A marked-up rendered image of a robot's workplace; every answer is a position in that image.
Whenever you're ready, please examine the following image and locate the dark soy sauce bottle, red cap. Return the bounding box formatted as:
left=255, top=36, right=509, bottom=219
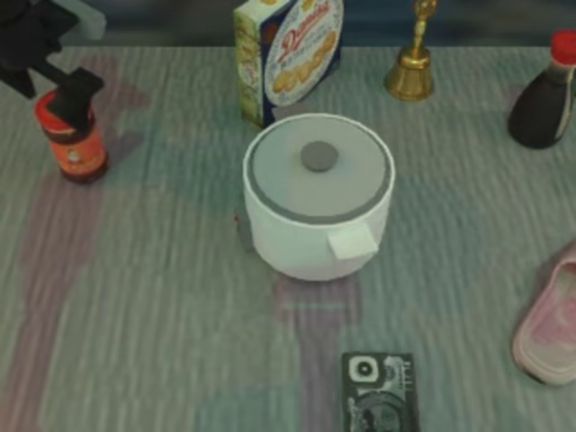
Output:
left=507, top=29, right=576, bottom=149

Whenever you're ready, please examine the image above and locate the golden hand bell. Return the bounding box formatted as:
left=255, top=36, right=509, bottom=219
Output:
left=383, top=0, right=436, bottom=102

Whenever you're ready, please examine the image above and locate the gray pot lid with knob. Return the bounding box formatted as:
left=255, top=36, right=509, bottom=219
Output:
left=248, top=117, right=390, bottom=225

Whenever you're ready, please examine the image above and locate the pink slipper shoe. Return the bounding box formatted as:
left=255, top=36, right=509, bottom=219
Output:
left=510, top=240, right=576, bottom=386

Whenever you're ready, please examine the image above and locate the white pot with lid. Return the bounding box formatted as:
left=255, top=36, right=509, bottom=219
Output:
left=242, top=114, right=396, bottom=283

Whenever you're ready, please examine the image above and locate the black printed card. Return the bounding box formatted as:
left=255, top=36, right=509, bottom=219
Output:
left=340, top=351, right=422, bottom=432

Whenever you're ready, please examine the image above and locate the red-lidded sauce jar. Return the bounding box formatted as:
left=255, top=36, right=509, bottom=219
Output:
left=34, top=87, right=110, bottom=185

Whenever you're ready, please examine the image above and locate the blue butter cookie box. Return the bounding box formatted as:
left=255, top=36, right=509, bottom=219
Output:
left=232, top=0, right=346, bottom=130

